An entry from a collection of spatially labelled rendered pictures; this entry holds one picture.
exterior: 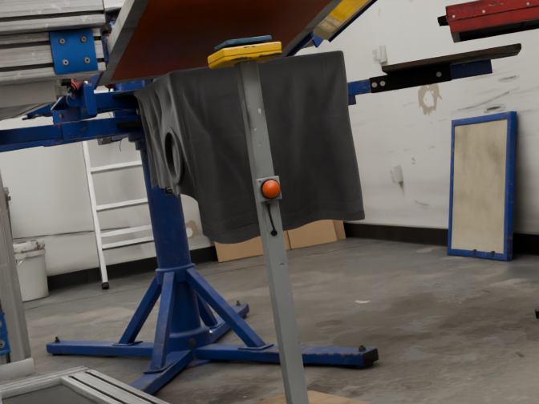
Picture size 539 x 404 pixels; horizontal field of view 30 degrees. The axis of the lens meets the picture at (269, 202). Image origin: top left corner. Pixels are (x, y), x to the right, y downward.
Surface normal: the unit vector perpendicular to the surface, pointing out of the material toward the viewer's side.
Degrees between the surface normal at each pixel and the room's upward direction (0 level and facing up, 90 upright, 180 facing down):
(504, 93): 90
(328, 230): 72
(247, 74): 90
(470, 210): 78
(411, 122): 90
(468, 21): 90
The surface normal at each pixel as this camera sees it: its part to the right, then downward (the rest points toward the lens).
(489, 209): -0.95, -0.04
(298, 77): 0.42, 0.07
